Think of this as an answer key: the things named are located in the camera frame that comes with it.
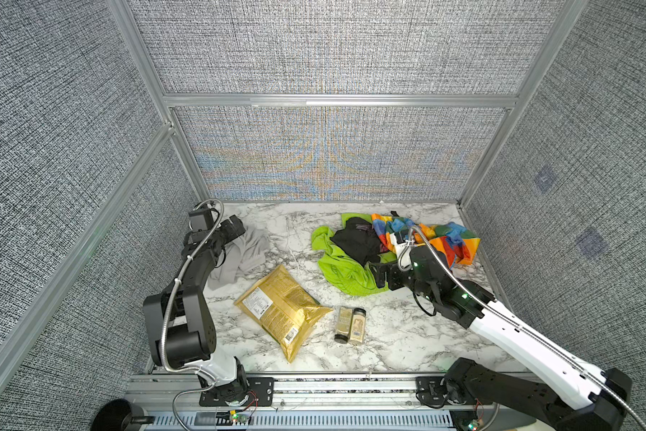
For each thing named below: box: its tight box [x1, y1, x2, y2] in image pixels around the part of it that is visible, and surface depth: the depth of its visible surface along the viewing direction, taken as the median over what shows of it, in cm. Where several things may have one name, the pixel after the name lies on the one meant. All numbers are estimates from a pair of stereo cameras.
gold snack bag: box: [234, 263, 333, 363], surface depth 84 cm
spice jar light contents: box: [349, 307, 367, 344], surface depth 83 cm
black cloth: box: [330, 217, 381, 267], surface depth 98 cm
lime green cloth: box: [311, 212, 398, 297], surface depth 96 cm
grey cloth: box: [206, 226, 271, 291], surface depth 96 cm
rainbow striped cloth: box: [370, 213, 481, 267], surface depth 102 cm
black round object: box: [90, 398, 155, 431], surface depth 65 cm
